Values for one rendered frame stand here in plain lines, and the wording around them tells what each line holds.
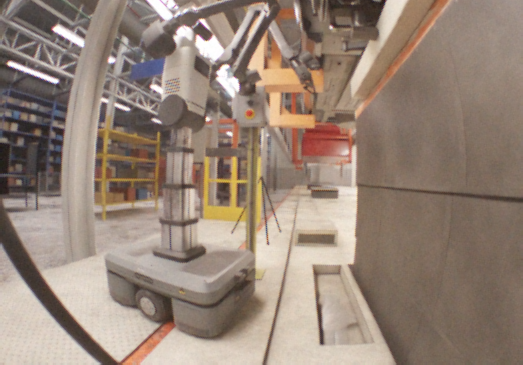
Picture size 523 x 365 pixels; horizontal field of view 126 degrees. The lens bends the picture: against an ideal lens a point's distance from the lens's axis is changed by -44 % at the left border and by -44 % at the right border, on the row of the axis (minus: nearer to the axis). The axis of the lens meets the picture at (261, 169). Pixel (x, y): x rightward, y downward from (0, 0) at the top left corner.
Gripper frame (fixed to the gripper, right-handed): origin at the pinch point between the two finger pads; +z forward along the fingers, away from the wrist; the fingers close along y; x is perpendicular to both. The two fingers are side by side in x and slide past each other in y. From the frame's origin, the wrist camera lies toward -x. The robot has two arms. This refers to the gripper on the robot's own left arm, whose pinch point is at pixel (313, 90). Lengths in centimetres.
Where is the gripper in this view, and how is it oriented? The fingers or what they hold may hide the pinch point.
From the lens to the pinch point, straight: 123.3
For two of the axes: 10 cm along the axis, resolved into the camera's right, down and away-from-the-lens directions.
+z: 4.5, 8.7, -1.9
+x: -8.4, 4.9, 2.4
